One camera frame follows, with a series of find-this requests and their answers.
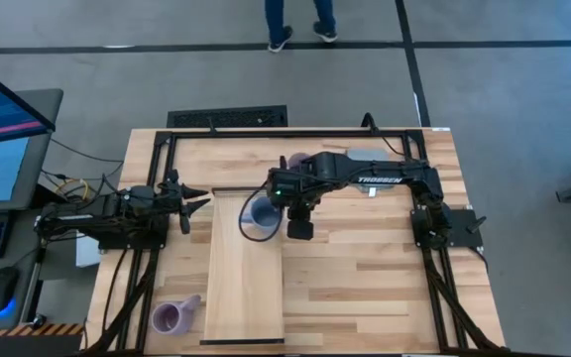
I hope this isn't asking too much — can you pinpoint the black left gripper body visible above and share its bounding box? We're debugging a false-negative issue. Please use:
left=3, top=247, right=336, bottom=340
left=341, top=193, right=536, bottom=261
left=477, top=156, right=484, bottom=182
left=159, top=169, right=191, bottom=235

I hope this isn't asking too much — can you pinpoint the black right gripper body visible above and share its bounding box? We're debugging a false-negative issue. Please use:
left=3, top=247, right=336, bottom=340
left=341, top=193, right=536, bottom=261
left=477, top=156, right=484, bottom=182
left=268, top=166, right=319, bottom=242

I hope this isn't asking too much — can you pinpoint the blue-grey ceramic mug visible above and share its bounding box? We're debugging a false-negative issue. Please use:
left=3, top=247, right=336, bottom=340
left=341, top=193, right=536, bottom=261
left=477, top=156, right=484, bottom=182
left=249, top=196, right=283, bottom=230

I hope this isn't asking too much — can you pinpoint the purple ribbed mug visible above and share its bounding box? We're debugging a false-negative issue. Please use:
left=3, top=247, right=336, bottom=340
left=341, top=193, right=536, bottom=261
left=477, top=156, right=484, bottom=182
left=287, top=152, right=311, bottom=170

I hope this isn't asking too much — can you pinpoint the wooden shelf with black legs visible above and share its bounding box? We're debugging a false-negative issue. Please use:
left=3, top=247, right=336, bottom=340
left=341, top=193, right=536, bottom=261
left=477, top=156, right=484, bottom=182
left=199, top=186, right=286, bottom=346

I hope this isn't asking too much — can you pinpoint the black floor vent grille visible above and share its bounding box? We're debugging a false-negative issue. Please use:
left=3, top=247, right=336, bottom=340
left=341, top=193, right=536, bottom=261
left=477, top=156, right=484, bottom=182
left=166, top=104, right=289, bottom=129

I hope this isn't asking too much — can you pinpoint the white box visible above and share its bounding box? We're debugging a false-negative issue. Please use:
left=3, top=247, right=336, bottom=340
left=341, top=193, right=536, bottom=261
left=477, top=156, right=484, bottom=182
left=75, top=232, right=102, bottom=269

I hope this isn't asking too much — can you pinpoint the lavender ceramic mug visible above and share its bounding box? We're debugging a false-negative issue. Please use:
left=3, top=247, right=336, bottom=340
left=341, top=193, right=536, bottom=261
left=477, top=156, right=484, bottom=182
left=150, top=295, right=202, bottom=336

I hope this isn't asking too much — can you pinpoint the person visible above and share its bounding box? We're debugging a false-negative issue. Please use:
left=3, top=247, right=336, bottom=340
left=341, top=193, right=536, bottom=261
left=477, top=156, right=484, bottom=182
left=264, top=0, right=340, bottom=55

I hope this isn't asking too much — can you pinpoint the orange black hazard tape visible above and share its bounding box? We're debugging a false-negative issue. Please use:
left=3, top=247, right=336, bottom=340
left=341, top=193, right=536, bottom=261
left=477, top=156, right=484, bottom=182
left=0, top=323, right=84, bottom=339

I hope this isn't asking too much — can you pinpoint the black mouse with blue light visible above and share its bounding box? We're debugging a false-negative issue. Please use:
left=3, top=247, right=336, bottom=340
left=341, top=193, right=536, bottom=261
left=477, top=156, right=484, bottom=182
left=0, top=265, right=22, bottom=316

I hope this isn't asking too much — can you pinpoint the looped black camera cable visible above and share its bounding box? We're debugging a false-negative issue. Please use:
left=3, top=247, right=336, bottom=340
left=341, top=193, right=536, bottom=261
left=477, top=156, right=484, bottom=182
left=238, top=180, right=286, bottom=244

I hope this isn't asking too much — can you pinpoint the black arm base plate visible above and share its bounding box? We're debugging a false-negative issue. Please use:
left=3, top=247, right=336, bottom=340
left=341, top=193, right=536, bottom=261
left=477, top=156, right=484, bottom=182
left=410, top=207, right=488, bottom=249
left=97, top=231, right=169, bottom=251

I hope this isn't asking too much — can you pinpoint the black aluminium table frame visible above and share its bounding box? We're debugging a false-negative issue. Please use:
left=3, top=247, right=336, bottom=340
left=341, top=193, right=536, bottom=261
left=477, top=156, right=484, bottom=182
left=79, top=127, right=510, bottom=357

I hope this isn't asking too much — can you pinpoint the yellow cable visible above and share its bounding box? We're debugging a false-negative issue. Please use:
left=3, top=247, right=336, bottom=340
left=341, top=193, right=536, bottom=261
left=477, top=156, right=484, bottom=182
left=55, top=178, right=91, bottom=200

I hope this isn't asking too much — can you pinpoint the long black arm cable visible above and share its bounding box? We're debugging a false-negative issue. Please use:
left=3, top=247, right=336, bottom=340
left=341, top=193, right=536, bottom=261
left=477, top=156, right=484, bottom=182
left=362, top=112, right=410, bottom=160

